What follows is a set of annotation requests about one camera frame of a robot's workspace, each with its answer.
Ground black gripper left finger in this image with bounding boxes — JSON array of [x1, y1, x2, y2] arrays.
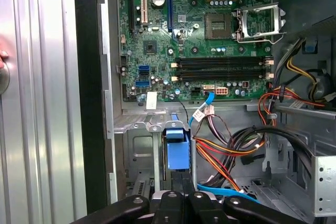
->
[[70, 170, 185, 224]]

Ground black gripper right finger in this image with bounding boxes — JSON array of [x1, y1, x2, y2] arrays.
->
[[181, 170, 309, 224]]

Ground hard disk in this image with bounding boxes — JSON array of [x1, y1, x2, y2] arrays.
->
[[161, 112, 192, 183]]

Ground round black tool blue ring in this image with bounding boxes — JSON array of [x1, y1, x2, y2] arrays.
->
[[0, 61, 11, 95]]

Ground grey metal disk bay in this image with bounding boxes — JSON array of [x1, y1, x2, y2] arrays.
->
[[113, 107, 197, 201]]

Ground person's left hand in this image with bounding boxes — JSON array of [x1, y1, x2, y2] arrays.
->
[[0, 36, 10, 69]]

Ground white sticker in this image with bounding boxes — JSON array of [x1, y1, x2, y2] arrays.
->
[[146, 91, 158, 110]]

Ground grey metal drive cage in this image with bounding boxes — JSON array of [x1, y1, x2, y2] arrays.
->
[[246, 98, 336, 224]]

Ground black RAM slot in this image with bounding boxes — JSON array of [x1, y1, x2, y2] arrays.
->
[[170, 62, 274, 69], [178, 56, 266, 63], [170, 73, 274, 82], [180, 69, 266, 77]]

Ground green motherboard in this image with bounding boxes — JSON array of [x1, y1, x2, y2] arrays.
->
[[117, 0, 275, 103]]

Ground black open PC case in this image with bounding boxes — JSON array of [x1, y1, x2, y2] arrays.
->
[[73, 0, 336, 224]]

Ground black chipset chip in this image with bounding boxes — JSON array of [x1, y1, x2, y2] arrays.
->
[[143, 40, 158, 55]]

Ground locking lever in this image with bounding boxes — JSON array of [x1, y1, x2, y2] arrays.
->
[[236, 31, 287, 45]]

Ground CPU socket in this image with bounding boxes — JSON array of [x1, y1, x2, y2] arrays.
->
[[204, 13, 233, 40]]

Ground metal socket cover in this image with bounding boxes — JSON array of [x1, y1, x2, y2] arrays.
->
[[235, 2, 287, 38]]

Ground blue expansion slot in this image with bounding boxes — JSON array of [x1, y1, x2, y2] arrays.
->
[[166, 0, 174, 33]]

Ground long black expansion slot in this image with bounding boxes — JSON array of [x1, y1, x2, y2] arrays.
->
[[127, 0, 136, 39]]

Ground purple wires with white connector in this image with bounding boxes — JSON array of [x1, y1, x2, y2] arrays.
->
[[204, 104, 234, 146]]

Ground blue data wire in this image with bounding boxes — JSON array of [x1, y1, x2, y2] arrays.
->
[[188, 91, 260, 204]]

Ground thick black cable bundle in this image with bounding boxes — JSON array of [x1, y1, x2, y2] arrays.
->
[[228, 125, 314, 180]]

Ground orange red wire bundle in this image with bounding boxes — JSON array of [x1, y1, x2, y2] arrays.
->
[[258, 87, 327, 128]]

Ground yellow black wires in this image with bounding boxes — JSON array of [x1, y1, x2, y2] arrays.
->
[[278, 39, 330, 103]]

